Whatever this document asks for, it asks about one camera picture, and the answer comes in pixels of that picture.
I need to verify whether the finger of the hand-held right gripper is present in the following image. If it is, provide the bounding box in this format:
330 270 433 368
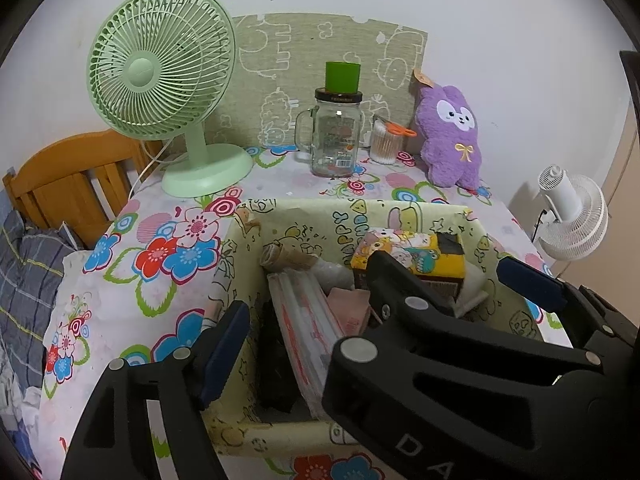
321 249 618 411
496 256 640 365

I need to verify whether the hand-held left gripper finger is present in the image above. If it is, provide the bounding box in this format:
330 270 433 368
60 301 251 480

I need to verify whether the yellow cartoon tissue packet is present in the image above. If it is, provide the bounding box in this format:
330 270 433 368
350 228 468 291

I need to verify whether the black shiny bag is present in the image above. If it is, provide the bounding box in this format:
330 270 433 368
257 300 301 413

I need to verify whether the pink packet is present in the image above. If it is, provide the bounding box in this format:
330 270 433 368
327 287 373 341

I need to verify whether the white beige cloth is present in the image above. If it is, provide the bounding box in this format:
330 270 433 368
312 260 358 291

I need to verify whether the clear plastic packet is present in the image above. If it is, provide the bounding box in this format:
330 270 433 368
267 270 351 418

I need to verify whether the cartoon print storage box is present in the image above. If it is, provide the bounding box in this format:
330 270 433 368
202 197 546 458

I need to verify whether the beige bandage roll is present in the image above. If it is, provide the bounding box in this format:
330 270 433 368
259 241 321 275

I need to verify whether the white standing fan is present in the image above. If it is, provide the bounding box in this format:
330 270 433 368
530 164 610 261

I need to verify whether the beige door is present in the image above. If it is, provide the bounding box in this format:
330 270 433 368
600 100 640 281

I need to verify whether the cotton swab jar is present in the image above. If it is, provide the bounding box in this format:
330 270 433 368
369 115 417 165

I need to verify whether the purple plush bunny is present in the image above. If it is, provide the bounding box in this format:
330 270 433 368
412 67 483 191

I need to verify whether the glass jar mug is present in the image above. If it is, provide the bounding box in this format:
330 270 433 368
295 87 364 178

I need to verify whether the blue plaid bedding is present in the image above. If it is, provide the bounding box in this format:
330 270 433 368
0 207 86 386

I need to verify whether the green plastic cup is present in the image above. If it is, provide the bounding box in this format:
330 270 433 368
325 61 361 95

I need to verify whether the wooden chair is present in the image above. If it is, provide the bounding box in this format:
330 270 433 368
2 129 168 248

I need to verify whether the green printed board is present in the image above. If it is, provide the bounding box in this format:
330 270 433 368
207 12 429 156

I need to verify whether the green desk fan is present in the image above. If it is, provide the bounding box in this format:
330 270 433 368
86 0 253 198

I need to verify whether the black fan cable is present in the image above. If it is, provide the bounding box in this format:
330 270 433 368
530 206 549 244

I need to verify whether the white fan cable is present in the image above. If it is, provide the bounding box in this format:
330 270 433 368
129 137 173 201

